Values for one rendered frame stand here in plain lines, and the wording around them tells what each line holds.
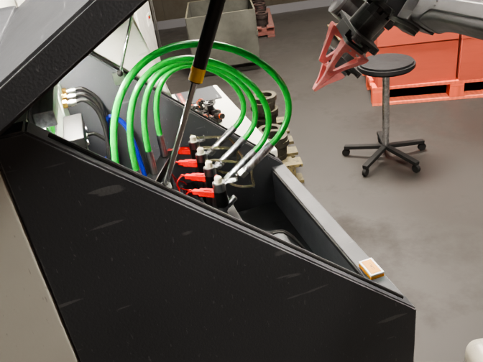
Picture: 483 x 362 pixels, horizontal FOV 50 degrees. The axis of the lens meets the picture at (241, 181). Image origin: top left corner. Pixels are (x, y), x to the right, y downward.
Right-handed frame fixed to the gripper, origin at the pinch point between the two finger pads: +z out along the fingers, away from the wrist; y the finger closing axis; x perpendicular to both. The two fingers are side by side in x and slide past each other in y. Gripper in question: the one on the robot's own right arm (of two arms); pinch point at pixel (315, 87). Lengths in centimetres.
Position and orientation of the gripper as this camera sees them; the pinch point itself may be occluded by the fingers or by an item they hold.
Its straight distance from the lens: 124.4
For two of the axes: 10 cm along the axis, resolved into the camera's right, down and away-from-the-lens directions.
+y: -7.7, -5.3, -3.5
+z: -6.3, 7.0, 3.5
